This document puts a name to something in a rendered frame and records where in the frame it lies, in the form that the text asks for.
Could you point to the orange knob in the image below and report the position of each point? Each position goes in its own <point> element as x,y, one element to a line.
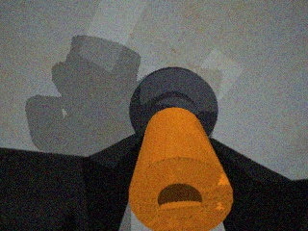
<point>178,183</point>

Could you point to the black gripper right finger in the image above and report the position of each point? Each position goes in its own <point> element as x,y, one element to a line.
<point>263,200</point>

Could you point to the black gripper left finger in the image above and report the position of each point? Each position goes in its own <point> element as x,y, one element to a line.
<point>96,187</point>

